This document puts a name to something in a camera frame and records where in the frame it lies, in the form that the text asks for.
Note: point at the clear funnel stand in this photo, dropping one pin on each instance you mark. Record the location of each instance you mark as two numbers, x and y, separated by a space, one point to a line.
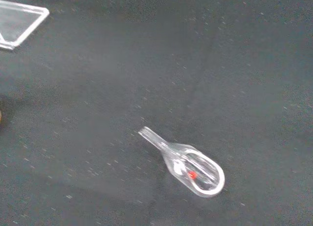
18 23

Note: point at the black bench cloth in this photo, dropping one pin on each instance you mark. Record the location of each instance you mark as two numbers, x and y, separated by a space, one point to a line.
156 89

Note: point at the clear glass weighing funnel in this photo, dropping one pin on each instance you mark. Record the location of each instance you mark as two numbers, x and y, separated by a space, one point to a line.
185 163

